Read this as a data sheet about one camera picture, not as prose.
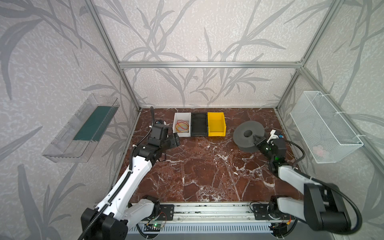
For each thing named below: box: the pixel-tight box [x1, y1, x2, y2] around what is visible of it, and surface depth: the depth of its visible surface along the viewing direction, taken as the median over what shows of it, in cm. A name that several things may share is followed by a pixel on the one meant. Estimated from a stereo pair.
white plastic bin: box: [172, 112, 192, 138], surface depth 105 cm
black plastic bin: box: [190, 112, 208, 137], surface depth 107 cm
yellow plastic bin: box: [207, 112, 227, 137], surface depth 107 cm
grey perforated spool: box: [233, 120, 266, 153], surface depth 93 cm
